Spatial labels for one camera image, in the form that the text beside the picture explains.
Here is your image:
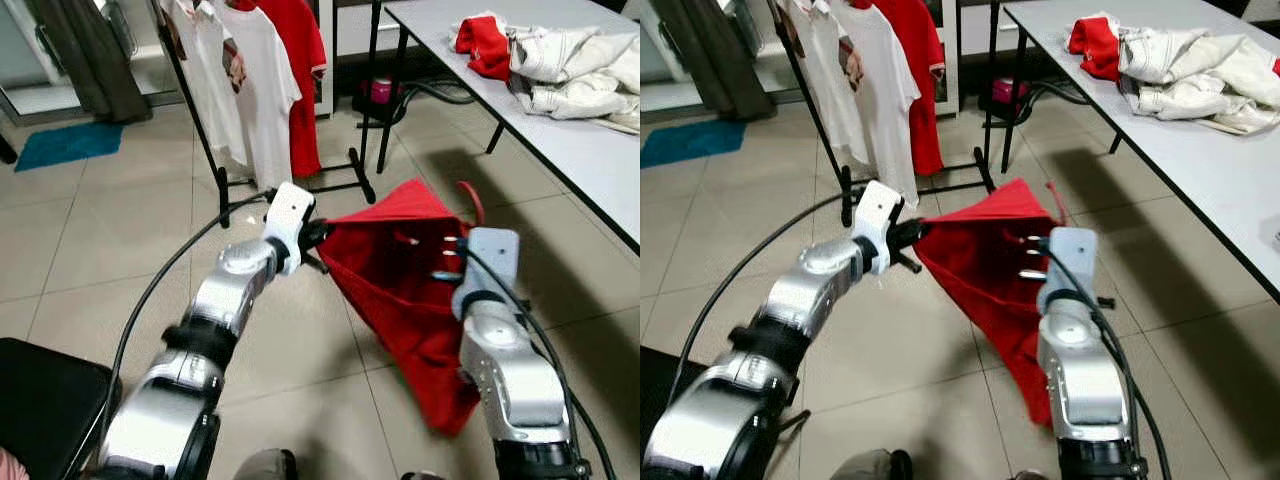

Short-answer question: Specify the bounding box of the cream cloth garment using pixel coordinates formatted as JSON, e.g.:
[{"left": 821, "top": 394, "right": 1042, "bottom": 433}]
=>
[
  {"left": 515, "top": 75, "right": 641, "bottom": 136},
  {"left": 1125, "top": 75, "right": 1280, "bottom": 136}
]

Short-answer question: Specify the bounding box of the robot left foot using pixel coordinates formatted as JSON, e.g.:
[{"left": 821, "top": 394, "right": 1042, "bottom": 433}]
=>
[
  {"left": 830, "top": 448, "right": 913, "bottom": 480},
  {"left": 232, "top": 448, "right": 299, "bottom": 480}
]

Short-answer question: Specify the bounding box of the white table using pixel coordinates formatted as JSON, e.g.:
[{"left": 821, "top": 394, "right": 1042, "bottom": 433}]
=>
[
  {"left": 383, "top": 0, "right": 641, "bottom": 253},
  {"left": 1000, "top": 0, "right": 1280, "bottom": 301}
]

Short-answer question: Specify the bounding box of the teal floor mat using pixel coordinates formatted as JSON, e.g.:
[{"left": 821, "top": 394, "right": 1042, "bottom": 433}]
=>
[
  {"left": 640, "top": 120, "right": 746, "bottom": 169},
  {"left": 15, "top": 122, "right": 126, "bottom": 173}
]

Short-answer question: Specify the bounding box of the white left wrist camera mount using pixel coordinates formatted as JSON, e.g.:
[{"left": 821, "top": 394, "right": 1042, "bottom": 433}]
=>
[
  {"left": 853, "top": 180, "right": 906, "bottom": 276},
  {"left": 262, "top": 182, "right": 319, "bottom": 276}
]

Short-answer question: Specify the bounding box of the black chair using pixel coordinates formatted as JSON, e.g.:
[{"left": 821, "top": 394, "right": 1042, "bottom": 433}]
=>
[{"left": 0, "top": 337, "right": 123, "bottom": 480}]

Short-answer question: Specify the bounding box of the dark grey curtain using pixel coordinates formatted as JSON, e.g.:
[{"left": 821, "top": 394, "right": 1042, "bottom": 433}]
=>
[
  {"left": 25, "top": 0, "right": 153, "bottom": 126},
  {"left": 655, "top": 0, "right": 776, "bottom": 123}
]

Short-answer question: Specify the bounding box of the red shirt white trim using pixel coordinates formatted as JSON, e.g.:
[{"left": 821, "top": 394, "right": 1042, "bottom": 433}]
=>
[
  {"left": 915, "top": 178, "right": 1076, "bottom": 426},
  {"left": 318, "top": 178, "right": 491, "bottom": 436},
  {"left": 262, "top": 0, "right": 329, "bottom": 179},
  {"left": 880, "top": 0, "right": 946, "bottom": 178}
]

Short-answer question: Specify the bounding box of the small red garment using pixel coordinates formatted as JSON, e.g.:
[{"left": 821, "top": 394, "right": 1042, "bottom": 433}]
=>
[
  {"left": 455, "top": 14, "right": 516, "bottom": 83},
  {"left": 1066, "top": 14, "right": 1126, "bottom": 83}
]

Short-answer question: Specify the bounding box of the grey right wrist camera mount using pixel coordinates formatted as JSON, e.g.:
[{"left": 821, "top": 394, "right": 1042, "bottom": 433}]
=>
[
  {"left": 1038, "top": 227, "right": 1099, "bottom": 316},
  {"left": 452, "top": 228, "right": 521, "bottom": 321}
]

